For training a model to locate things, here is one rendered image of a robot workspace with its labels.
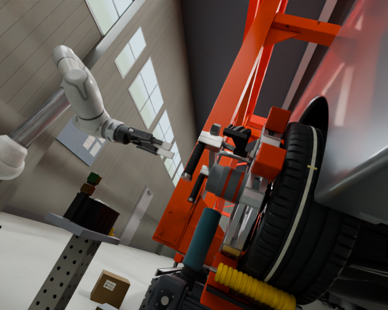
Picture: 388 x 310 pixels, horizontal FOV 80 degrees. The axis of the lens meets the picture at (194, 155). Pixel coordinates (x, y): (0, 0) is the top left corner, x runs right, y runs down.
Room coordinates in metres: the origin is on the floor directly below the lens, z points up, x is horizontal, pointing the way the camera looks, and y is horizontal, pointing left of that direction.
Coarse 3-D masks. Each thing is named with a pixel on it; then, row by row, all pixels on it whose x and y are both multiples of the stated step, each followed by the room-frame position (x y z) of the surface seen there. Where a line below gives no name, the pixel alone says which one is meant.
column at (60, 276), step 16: (80, 240) 1.19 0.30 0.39; (96, 240) 1.21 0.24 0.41; (64, 256) 1.23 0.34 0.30; (80, 256) 1.18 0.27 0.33; (64, 272) 1.19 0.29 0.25; (80, 272) 1.23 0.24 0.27; (48, 288) 1.19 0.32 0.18; (64, 288) 1.18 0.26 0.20; (32, 304) 1.20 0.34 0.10; (48, 304) 1.18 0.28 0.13; (64, 304) 1.24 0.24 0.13
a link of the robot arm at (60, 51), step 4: (56, 48) 1.06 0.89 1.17; (60, 48) 1.04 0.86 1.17; (64, 48) 1.04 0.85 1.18; (68, 48) 1.06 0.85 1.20; (56, 52) 1.03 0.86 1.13; (60, 52) 1.02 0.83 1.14; (64, 52) 1.02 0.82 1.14; (68, 52) 1.03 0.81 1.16; (72, 52) 1.05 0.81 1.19; (52, 56) 1.07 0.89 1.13; (56, 56) 1.03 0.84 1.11; (60, 56) 1.02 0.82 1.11; (64, 56) 1.01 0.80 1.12; (68, 56) 1.02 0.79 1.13; (72, 56) 1.03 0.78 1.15; (76, 56) 1.09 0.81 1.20; (56, 60) 1.04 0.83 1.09; (76, 60) 1.05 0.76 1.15; (80, 60) 1.11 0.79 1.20; (56, 64) 1.05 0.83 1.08; (80, 64) 1.10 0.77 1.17; (80, 68) 1.11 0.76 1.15
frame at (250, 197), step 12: (264, 132) 0.72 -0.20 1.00; (276, 132) 0.76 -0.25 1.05; (276, 144) 0.67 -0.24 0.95; (252, 180) 0.68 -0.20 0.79; (264, 180) 0.67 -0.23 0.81; (252, 192) 0.67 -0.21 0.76; (264, 192) 0.67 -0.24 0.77; (240, 204) 0.70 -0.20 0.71; (252, 204) 0.68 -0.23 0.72; (240, 216) 0.73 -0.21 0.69; (252, 216) 0.71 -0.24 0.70; (228, 228) 1.11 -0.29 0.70; (228, 240) 0.80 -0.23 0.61; (240, 240) 0.78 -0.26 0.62; (228, 252) 0.83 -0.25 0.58; (240, 252) 0.81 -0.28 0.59
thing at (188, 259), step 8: (208, 208) 1.05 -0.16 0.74; (208, 216) 1.04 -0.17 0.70; (216, 216) 1.04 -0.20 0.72; (200, 224) 1.05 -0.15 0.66; (208, 224) 1.03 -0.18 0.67; (216, 224) 1.04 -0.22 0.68; (200, 232) 1.04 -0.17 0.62; (208, 232) 1.03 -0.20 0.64; (192, 240) 1.06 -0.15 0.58; (200, 240) 1.04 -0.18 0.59; (208, 240) 1.04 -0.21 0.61; (192, 248) 1.05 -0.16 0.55; (200, 248) 1.03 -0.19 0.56; (208, 248) 1.05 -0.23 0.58; (192, 256) 1.04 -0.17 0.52; (200, 256) 1.04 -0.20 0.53; (184, 264) 1.06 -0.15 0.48; (192, 264) 1.03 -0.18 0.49; (200, 264) 1.04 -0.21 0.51; (200, 272) 1.05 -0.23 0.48; (208, 272) 1.03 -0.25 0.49
